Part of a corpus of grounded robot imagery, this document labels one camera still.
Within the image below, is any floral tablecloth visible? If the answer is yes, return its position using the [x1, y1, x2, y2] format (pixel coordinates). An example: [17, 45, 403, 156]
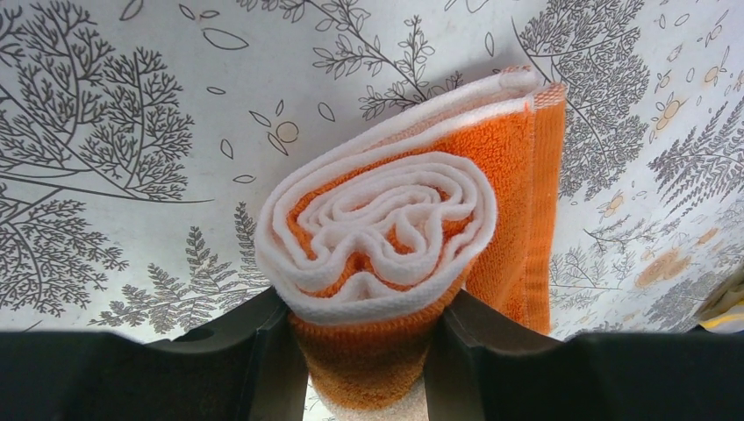
[1, 1, 743, 344]

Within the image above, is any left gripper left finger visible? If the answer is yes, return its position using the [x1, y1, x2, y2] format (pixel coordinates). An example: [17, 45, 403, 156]
[1, 289, 308, 420]

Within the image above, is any yellow white crumpled towel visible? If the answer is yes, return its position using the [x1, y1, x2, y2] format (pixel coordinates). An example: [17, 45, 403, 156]
[697, 271, 743, 334]

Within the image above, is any orange cartoon towel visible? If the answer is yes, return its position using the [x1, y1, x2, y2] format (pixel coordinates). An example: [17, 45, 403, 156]
[254, 66, 566, 420]

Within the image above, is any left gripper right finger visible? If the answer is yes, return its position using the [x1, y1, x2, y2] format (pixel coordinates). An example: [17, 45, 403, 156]
[424, 291, 743, 420]

